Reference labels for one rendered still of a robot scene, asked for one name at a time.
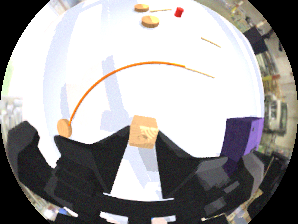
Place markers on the red cylinder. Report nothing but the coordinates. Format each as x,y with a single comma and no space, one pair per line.
178,12

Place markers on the light wooden block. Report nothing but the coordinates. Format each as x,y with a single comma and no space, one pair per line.
143,132

